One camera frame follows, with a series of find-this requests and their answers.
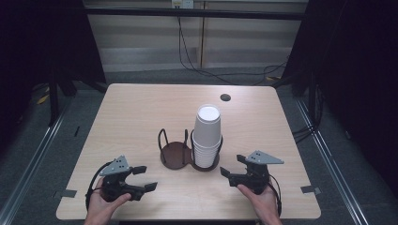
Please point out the yellow floor tape piece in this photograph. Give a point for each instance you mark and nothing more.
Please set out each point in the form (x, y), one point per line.
(42, 99)

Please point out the black metal stand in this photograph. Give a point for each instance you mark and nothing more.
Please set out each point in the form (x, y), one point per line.
(53, 103)

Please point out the small black floor strip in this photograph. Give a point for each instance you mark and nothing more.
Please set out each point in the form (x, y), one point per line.
(77, 131)

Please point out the stack of white paper cups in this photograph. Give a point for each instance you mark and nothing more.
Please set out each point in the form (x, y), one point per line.
(207, 137)

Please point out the grey tape strip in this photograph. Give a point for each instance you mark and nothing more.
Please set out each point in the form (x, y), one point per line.
(309, 189)
(67, 193)

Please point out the black horizontal metal bar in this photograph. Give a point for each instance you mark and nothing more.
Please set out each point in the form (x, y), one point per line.
(194, 13)

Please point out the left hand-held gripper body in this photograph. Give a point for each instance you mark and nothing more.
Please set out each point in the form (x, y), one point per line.
(116, 184)

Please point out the person's right hand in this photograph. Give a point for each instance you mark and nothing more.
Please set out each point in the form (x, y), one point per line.
(263, 203)

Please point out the brown double cup holder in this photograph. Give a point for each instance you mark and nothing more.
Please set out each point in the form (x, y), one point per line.
(175, 154)

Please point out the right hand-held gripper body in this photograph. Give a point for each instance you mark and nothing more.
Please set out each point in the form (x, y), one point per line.
(257, 176)

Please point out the person's left hand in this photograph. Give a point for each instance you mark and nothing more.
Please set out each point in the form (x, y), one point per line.
(101, 204)

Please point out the black round table grommet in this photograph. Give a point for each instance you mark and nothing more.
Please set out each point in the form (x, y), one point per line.
(225, 97)

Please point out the metal floor rail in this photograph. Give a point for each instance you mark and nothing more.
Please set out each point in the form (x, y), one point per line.
(34, 156)
(331, 156)

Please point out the black curtain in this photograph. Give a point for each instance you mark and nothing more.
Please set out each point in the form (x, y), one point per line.
(356, 78)
(47, 40)

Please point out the white wall power outlet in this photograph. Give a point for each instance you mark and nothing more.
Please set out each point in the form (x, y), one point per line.
(182, 3)

